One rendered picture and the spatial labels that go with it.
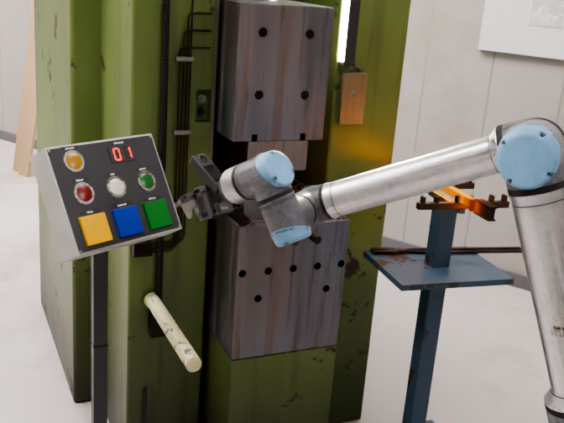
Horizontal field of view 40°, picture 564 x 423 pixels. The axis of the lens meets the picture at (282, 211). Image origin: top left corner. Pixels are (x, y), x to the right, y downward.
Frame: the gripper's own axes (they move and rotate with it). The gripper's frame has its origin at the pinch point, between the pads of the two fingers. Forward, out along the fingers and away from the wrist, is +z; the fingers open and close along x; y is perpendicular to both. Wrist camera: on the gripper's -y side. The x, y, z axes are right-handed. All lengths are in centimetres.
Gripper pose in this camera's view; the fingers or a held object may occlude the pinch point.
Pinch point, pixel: (180, 201)
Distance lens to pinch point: 200.4
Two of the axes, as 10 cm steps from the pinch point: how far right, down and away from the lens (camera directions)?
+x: 6.5, -1.8, 7.4
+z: -6.9, 2.6, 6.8
